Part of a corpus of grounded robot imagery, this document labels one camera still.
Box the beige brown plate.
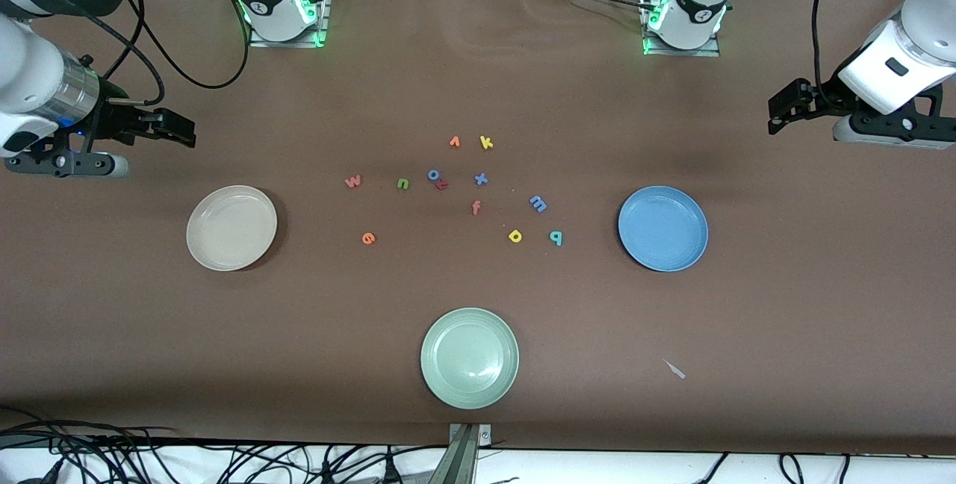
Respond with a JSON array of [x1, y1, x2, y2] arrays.
[[186, 184, 279, 273]]

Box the blue plate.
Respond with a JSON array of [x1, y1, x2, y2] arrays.
[[618, 185, 710, 273]]

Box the brown table cover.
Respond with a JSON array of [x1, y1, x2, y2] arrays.
[[0, 0, 956, 456]]

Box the pale green plate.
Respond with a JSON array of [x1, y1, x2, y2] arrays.
[[420, 307, 521, 411]]

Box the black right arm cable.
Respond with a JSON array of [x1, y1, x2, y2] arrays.
[[0, 0, 249, 105]]

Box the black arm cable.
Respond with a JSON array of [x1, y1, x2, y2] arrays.
[[813, 0, 843, 108], [0, 0, 249, 105]]

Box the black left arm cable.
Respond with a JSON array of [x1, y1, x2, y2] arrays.
[[813, 0, 843, 108]]

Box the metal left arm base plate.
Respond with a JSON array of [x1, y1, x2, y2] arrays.
[[641, 0, 722, 58]]

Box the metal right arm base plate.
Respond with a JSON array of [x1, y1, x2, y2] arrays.
[[249, 0, 331, 49]]

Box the tangled black cables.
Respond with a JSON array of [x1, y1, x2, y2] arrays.
[[0, 403, 449, 484]]

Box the grey metal bracket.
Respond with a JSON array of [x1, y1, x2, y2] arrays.
[[429, 423, 492, 484]]

